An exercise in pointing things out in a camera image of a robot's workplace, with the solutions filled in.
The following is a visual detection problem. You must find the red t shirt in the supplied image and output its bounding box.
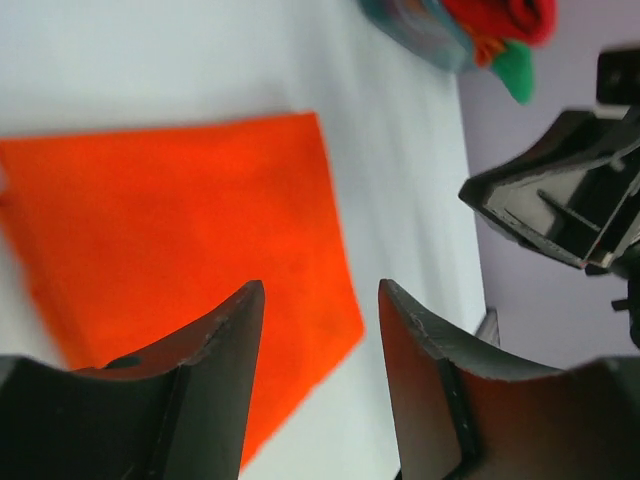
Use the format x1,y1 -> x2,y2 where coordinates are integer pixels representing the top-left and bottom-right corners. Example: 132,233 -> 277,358
443,0 -> 557,46

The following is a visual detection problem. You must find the orange t shirt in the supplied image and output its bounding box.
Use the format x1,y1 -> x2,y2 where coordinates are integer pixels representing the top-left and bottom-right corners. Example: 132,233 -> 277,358
473,36 -> 506,68
1,113 -> 364,463

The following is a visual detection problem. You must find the blue plastic basket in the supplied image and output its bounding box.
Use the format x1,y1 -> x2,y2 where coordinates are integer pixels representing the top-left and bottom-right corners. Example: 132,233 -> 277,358
358,0 -> 475,73

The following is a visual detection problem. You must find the green t shirt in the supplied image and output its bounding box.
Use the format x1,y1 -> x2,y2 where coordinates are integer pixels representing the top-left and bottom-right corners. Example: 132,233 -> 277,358
491,41 -> 535,105

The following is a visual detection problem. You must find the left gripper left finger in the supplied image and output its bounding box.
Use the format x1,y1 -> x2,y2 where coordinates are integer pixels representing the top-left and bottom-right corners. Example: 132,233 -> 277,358
1,281 -> 264,479

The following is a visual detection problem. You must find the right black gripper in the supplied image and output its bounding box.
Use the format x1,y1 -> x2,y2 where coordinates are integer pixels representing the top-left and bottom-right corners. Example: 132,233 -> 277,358
459,47 -> 639,345

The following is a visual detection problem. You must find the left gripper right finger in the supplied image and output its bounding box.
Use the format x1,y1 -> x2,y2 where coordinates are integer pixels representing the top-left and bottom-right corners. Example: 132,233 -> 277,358
378,280 -> 639,479

